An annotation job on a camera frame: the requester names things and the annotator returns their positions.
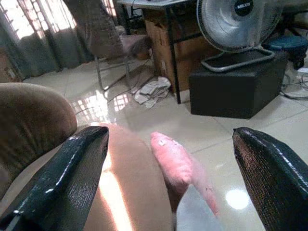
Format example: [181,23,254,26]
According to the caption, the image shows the metal frame chair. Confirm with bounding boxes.
[63,0,154,93]

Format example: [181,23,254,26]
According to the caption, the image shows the grey curtain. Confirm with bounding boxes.
[0,0,94,80]

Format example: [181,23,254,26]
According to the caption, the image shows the pink pillow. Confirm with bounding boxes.
[150,131,220,216]

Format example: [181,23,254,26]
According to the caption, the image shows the brown sofa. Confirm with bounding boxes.
[0,82,178,231]

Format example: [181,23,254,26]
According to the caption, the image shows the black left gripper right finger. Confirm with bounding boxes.
[232,127,308,231]

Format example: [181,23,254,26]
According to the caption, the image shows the blue round stool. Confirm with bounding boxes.
[262,35,308,70]

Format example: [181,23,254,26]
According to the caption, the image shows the grey floor cable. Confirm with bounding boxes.
[280,71,308,101]

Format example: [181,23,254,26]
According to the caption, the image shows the black frame desk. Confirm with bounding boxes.
[117,0,205,104]

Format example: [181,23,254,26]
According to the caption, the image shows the black box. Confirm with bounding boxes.
[189,51,288,120]

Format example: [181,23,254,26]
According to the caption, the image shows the crumpled white cloth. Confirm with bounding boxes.
[131,76,172,109]

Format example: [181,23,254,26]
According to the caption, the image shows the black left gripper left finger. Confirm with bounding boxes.
[0,126,110,231]

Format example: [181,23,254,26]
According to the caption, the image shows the brown cardboard box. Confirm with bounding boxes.
[144,8,221,93]

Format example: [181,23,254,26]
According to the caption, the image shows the silver floor fan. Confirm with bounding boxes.
[196,0,284,73]

